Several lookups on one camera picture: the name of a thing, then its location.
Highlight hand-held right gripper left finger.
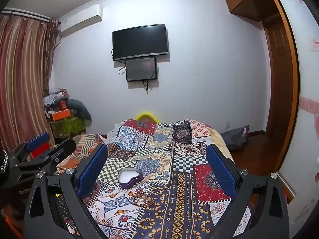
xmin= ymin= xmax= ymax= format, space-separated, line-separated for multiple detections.
xmin=24 ymin=143 xmax=110 ymax=239

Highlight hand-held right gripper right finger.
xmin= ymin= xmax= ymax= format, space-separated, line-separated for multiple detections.
xmin=206 ymin=144 xmax=289 ymax=239

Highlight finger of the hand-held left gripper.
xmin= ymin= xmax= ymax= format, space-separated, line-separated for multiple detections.
xmin=11 ymin=139 xmax=77 ymax=180
xmin=9 ymin=132 xmax=50 ymax=165

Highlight purple heart-shaped tin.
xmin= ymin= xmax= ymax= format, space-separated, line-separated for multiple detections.
xmin=118 ymin=167 xmax=144 ymax=190

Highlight red cord bracelet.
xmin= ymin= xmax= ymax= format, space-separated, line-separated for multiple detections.
xmin=129 ymin=191 xmax=156 ymax=208

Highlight red box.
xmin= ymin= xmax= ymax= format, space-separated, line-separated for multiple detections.
xmin=29 ymin=141 xmax=51 ymax=161

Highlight striped orange bedsheet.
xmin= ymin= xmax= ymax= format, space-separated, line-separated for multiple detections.
xmin=56 ymin=133 xmax=107 ymax=177

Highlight long orange box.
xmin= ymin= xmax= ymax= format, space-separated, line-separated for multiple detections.
xmin=51 ymin=108 xmax=71 ymax=121

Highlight dark grey bag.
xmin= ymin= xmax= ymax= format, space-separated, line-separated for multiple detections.
xmin=221 ymin=126 xmax=250 ymax=151

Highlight white plastic bags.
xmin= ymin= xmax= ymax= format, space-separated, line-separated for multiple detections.
xmin=43 ymin=88 xmax=70 ymax=110

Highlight dark green cushion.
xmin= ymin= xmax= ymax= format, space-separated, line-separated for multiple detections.
xmin=67 ymin=99 xmax=92 ymax=127

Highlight patchwork printed blanket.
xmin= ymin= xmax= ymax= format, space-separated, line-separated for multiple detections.
xmin=56 ymin=118 xmax=252 ymax=239

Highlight striped red curtain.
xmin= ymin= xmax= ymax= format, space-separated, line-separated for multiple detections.
xmin=0 ymin=14 xmax=60 ymax=152

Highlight yellow plastic object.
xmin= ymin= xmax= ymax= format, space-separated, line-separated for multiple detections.
xmin=136 ymin=111 xmax=159 ymax=123

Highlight wooden door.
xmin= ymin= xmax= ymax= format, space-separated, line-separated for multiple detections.
xmin=264 ymin=22 xmax=294 ymax=140

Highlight small black monitor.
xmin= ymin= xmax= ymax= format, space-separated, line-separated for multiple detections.
xmin=125 ymin=57 xmax=157 ymax=82

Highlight wooden door and cabinet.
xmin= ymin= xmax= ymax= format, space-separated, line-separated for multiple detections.
xmin=259 ymin=0 xmax=299 ymax=201

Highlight white air conditioner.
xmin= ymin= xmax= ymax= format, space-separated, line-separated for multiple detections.
xmin=59 ymin=4 xmax=103 ymax=36

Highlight black braided cord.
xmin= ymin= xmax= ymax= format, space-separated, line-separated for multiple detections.
xmin=0 ymin=149 xmax=10 ymax=176

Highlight black hanging cable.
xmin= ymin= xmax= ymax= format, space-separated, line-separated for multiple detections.
xmin=142 ymin=78 xmax=153 ymax=95

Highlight large pink wall decal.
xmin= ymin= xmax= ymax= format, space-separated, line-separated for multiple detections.
xmin=299 ymin=96 xmax=319 ymax=140

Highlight curtain rail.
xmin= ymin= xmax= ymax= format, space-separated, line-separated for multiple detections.
xmin=1 ymin=7 xmax=51 ymax=23

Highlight black wall television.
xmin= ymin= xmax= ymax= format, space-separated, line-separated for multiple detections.
xmin=112 ymin=24 xmax=167 ymax=61

